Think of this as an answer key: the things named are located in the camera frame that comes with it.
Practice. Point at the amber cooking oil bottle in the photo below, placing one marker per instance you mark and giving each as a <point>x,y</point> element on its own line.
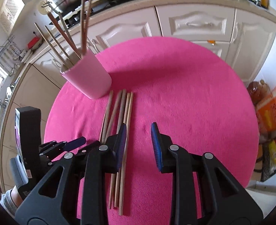
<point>257,91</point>

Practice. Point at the person's left forearm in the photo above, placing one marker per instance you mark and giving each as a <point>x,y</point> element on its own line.
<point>9,201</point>

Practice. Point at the black yellow patterned bag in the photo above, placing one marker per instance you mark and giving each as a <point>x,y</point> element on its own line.
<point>271,159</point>

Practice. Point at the cream perforated plate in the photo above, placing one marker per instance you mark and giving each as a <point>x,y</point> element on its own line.
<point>45,7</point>

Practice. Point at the cream lattice door cabinet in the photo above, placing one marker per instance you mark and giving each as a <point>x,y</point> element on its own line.
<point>11,11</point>

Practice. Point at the orange packaging bag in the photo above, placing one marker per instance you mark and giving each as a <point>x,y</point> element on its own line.
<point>271,112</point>

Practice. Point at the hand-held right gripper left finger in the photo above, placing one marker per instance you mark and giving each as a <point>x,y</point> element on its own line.
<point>122,143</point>

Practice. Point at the cream base cabinets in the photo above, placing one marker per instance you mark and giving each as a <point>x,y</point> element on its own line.
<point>194,23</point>

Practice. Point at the metal wall utensil rack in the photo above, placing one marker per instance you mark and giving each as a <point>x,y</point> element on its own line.
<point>5,45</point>

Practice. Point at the pink cup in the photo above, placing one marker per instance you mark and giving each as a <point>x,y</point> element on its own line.
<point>88,79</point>

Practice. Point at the pink tablecloth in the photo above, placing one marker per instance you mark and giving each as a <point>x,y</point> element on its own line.
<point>187,98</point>

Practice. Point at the hanging utensil rack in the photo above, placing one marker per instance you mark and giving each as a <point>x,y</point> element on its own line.
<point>9,61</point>

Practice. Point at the bundle of wooden chopsticks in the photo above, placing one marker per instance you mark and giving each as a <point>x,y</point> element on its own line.
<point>121,107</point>

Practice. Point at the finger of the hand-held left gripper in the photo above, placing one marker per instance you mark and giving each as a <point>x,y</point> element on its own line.
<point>91,146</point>
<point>74,143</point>

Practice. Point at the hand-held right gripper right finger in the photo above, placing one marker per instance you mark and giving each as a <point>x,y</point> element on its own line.
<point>155,143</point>

